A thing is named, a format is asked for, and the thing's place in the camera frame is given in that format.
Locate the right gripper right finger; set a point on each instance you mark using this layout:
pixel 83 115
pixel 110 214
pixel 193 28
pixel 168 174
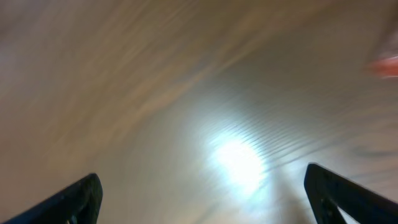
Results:
pixel 328 193

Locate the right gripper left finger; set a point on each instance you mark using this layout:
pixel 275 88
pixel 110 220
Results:
pixel 80 202

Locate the red Top snack packet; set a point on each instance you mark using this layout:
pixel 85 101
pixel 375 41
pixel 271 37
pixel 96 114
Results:
pixel 385 68

